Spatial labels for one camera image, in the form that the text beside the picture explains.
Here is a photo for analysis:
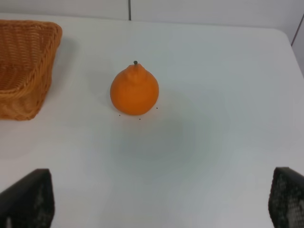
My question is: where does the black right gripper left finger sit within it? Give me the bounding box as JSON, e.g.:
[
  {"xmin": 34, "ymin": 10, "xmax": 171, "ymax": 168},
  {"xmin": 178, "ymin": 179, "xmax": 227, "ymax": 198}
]
[{"xmin": 0, "ymin": 169, "xmax": 55, "ymax": 228}]

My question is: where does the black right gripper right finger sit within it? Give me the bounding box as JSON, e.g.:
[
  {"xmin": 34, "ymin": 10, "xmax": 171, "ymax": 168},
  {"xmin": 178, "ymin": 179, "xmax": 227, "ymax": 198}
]
[{"xmin": 268, "ymin": 167, "xmax": 304, "ymax": 228}]

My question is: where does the orange wicker basket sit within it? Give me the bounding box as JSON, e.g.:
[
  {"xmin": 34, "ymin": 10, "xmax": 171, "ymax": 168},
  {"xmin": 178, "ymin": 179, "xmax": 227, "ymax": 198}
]
[{"xmin": 0, "ymin": 19, "xmax": 62, "ymax": 121}]

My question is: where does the orange with stem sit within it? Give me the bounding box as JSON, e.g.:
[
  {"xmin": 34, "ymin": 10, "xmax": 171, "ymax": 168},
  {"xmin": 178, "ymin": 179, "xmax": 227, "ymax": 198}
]
[{"xmin": 110, "ymin": 61, "xmax": 159, "ymax": 115}]

